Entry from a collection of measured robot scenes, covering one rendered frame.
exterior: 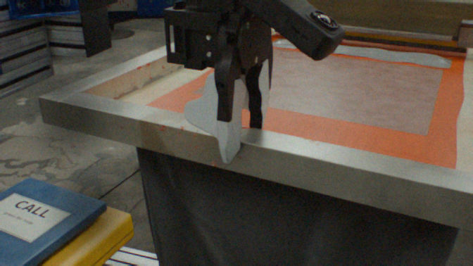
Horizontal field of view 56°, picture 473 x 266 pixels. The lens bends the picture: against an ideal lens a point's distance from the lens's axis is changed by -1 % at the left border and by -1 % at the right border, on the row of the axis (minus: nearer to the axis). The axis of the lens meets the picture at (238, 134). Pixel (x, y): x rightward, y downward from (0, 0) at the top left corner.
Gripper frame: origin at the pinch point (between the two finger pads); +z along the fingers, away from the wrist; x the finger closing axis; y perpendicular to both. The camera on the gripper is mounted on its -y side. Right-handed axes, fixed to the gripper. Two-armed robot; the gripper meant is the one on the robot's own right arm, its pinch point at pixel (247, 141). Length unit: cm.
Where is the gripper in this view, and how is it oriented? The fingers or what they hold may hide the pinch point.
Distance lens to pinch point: 47.4
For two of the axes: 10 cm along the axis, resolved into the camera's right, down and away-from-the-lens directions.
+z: 0.0, 9.0, 4.3
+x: -4.4, 3.9, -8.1
